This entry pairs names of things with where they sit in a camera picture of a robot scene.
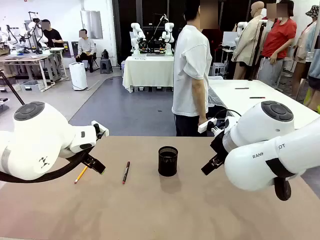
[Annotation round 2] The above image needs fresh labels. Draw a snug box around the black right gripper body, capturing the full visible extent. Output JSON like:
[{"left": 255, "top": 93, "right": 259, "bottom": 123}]
[{"left": 209, "top": 129, "right": 227, "bottom": 161}]

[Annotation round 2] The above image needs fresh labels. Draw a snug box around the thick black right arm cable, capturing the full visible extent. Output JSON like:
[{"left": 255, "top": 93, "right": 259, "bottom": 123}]
[{"left": 273, "top": 176, "right": 292, "bottom": 202}]

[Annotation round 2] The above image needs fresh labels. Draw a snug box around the white monitor screen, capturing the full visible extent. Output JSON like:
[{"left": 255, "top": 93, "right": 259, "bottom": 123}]
[{"left": 221, "top": 31, "right": 238, "bottom": 48}]

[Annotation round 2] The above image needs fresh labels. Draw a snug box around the mannequin in beige coat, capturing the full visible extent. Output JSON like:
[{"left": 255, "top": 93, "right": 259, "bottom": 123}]
[{"left": 231, "top": 1, "right": 267, "bottom": 81}]

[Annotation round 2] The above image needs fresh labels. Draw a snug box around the dark red pen black cap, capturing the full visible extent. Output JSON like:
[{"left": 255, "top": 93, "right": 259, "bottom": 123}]
[{"left": 121, "top": 161, "right": 131, "bottom": 185}]

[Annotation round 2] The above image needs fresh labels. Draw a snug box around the white robot with black camera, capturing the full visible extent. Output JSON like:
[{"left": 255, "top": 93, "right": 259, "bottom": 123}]
[{"left": 24, "top": 11, "right": 50, "bottom": 55}]

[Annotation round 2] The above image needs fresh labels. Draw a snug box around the man in black T-shirt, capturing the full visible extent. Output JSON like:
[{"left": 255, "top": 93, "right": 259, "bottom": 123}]
[{"left": 41, "top": 19, "right": 65, "bottom": 49}]

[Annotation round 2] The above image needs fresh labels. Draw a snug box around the clear plastic storage box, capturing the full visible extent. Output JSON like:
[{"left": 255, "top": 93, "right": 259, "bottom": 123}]
[{"left": 19, "top": 79, "right": 44, "bottom": 94}]

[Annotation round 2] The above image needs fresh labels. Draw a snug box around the seated man grey sweater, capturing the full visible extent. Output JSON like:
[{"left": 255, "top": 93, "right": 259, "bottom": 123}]
[{"left": 75, "top": 29, "right": 98, "bottom": 73}]

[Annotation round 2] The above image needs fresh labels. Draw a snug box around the white folding table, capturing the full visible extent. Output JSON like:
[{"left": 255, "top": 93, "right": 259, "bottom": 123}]
[{"left": 207, "top": 79, "right": 320, "bottom": 131}]

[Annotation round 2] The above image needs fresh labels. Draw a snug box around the black chair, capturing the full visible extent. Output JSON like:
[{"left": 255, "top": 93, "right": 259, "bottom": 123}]
[{"left": 207, "top": 104, "right": 227, "bottom": 121}]

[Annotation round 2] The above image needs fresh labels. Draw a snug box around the person in white T-shirt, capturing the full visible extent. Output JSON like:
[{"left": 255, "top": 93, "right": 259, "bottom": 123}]
[{"left": 171, "top": 0, "right": 219, "bottom": 137}]

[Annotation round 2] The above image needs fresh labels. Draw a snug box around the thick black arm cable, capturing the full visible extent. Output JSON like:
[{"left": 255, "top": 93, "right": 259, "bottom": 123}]
[
  {"left": 0, "top": 149, "right": 90, "bottom": 184},
  {"left": 273, "top": 176, "right": 292, "bottom": 202}
]

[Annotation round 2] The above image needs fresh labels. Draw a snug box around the yellow pencil pink eraser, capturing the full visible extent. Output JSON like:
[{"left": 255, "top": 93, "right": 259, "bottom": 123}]
[{"left": 73, "top": 165, "right": 89, "bottom": 185}]

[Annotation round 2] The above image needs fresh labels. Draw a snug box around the mannequin in dark red top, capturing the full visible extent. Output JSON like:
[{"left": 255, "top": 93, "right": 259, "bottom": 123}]
[{"left": 201, "top": 28, "right": 223, "bottom": 51}]

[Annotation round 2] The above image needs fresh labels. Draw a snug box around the black mesh pen holder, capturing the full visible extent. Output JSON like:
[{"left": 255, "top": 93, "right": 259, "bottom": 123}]
[{"left": 157, "top": 146, "right": 179, "bottom": 177}]

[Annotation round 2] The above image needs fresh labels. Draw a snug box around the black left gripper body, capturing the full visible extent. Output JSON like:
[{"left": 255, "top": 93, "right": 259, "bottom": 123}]
[{"left": 92, "top": 123, "right": 106, "bottom": 141}]

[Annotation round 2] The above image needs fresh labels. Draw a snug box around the clear plastic cover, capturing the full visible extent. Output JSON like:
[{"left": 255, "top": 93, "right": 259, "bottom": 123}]
[{"left": 207, "top": 86, "right": 227, "bottom": 111}]

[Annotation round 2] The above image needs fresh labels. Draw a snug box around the thin black camera cable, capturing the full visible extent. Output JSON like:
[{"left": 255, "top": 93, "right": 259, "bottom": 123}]
[{"left": 212, "top": 109, "right": 242, "bottom": 121}]

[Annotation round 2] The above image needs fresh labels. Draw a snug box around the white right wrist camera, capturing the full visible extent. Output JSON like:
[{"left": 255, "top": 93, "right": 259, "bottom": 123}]
[{"left": 197, "top": 117, "right": 218, "bottom": 134}]

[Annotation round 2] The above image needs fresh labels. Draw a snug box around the black tripod leg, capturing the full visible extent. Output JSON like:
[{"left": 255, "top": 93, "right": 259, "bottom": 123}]
[{"left": 0, "top": 69, "right": 26, "bottom": 106}]

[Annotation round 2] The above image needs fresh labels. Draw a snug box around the white air purifier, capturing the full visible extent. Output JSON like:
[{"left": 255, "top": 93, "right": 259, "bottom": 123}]
[{"left": 69, "top": 62, "right": 89, "bottom": 91}]

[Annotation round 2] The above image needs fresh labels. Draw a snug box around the silver wall panel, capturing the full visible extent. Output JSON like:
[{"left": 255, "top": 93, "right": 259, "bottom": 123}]
[{"left": 80, "top": 10, "right": 104, "bottom": 40}]

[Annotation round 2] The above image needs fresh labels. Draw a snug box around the table with cream cloth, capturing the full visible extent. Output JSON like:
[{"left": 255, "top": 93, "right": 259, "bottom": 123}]
[{"left": 122, "top": 55, "right": 175, "bottom": 94}]

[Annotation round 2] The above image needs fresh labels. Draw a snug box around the mannequin with bucket hat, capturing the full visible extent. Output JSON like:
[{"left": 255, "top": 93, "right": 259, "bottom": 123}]
[{"left": 292, "top": 4, "right": 320, "bottom": 101}]

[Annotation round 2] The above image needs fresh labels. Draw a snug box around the wooden work desk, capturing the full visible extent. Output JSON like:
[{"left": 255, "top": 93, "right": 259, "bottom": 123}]
[{"left": 0, "top": 47, "right": 68, "bottom": 91}]

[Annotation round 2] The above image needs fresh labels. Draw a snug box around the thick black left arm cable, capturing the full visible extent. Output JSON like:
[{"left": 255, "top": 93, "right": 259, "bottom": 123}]
[{"left": 0, "top": 149, "right": 90, "bottom": 184}]

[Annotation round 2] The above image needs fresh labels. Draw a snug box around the grey plastic stool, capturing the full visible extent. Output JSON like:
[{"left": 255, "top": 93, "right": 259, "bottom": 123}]
[
  {"left": 99, "top": 58, "right": 114, "bottom": 75},
  {"left": 211, "top": 62, "right": 226, "bottom": 77}
]

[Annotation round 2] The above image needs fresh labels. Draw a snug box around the person's right forearm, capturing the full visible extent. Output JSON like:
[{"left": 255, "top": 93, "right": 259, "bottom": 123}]
[{"left": 191, "top": 77, "right": 210, "bottom": 120}]

